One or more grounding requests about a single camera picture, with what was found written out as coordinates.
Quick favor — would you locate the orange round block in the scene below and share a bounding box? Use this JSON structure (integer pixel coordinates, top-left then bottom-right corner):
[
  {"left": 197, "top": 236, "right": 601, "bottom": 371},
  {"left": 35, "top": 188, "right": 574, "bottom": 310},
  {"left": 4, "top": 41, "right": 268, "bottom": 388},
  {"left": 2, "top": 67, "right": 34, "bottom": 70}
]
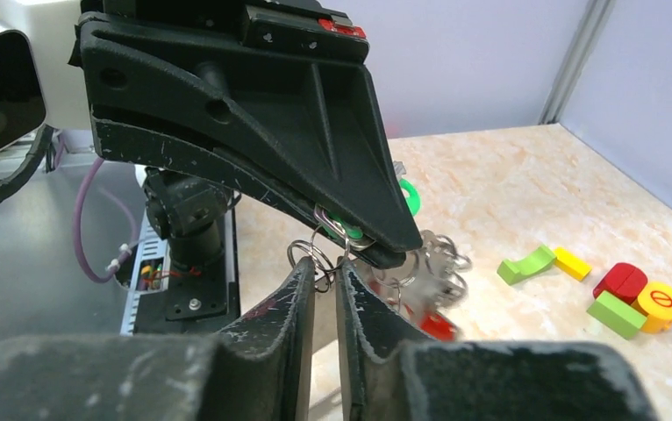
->
[{"left": 631, "top": 282, "right": 672, "bottom": 333}]

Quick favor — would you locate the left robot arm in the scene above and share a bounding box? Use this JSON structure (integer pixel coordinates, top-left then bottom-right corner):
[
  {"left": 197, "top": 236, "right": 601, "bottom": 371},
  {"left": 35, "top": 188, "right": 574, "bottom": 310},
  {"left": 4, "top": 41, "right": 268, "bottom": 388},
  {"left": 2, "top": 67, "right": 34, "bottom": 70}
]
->
[{"left": 70, "top": 1, "right": 422, "bottom": 268}]

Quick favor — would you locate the red cylinder block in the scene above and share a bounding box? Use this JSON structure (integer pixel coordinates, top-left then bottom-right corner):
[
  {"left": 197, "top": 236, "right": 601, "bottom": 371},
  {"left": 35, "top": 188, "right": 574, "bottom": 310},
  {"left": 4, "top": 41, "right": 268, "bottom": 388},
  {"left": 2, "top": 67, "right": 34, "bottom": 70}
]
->
[{"left": 592, "top": 262, "right": 648, "bottom": 304}]

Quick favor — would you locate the green key tag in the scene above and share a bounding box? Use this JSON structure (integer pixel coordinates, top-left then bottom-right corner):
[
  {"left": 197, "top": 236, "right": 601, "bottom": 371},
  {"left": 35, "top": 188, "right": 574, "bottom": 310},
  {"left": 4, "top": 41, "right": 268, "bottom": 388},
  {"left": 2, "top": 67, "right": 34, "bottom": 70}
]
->
[{"left": 327, "top": 177, "right": 421, "bottom": 239}]

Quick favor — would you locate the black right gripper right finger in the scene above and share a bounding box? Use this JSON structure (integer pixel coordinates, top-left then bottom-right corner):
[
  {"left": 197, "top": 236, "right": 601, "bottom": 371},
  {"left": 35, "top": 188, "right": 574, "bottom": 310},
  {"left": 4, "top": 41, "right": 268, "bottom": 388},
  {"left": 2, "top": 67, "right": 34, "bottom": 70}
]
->
[{"left": 335, "top": 262, "right": 657, "bottom": 420}]

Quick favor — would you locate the perforated metal keyring plate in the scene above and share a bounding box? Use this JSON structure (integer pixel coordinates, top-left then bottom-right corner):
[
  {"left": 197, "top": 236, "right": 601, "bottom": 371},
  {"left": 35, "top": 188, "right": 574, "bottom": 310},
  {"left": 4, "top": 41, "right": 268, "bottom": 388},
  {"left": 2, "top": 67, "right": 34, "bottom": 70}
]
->
[{"left": 350, "top": 230, "right": 473, "bottom": 327}]

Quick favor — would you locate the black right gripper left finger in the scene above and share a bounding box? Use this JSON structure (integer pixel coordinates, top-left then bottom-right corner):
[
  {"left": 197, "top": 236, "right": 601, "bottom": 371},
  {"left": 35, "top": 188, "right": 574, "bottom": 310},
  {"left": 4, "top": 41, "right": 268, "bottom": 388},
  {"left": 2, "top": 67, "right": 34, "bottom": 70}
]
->
[{"left": 0, "top": 258, "right": 315, "bottom": 420}]

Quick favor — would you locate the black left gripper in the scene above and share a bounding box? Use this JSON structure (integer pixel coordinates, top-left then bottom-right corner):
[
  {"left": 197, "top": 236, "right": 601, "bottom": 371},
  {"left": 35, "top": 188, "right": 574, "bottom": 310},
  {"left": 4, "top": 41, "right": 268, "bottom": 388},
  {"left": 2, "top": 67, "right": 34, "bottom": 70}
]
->
[{"left": 77, "top": 1, "right": 421, "bottom": 253}]

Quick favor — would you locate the green rectangular block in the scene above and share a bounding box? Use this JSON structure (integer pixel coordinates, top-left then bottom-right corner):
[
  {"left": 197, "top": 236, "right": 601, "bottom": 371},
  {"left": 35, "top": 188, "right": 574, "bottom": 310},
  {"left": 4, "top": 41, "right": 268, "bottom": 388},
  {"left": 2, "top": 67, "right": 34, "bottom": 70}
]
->
[{"left": 586, "top": 291, "right": 647, "bottom": 340}]

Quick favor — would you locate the yellow rectangular block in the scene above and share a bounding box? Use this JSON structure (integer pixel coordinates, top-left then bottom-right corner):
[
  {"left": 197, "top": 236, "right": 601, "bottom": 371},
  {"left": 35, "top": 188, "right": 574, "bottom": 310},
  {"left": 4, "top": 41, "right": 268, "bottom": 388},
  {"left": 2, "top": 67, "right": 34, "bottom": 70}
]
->
[{"left": 554, "top": 246, "right": 592, "bottom": 282}]

